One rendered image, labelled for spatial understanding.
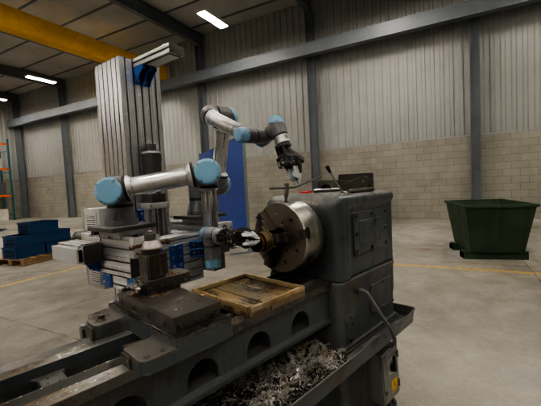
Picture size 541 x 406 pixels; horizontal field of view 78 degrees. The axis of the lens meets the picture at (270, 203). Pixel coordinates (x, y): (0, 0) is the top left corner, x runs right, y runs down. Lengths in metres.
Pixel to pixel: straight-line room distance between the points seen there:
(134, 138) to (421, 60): 10.66
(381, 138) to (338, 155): 1.49
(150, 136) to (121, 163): 0.22
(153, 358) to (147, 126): 1.38
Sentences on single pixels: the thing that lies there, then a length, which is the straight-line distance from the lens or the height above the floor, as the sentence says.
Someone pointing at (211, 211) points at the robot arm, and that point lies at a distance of 1.67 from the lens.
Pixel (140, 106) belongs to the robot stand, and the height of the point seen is 1.78.
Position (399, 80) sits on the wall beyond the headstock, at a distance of 11.89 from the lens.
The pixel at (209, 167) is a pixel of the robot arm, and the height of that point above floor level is 1.41.
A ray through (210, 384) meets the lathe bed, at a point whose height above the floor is 0.71.
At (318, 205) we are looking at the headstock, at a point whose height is 1.21.
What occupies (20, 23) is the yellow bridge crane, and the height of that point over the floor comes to 6.17.
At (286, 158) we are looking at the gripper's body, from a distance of 1.60.
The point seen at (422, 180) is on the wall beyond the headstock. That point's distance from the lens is 11.39.
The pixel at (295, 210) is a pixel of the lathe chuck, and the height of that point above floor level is 1.20.
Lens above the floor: 1.32
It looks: 3 degrees down
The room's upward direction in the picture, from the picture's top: 3 degrees counter-clockwise
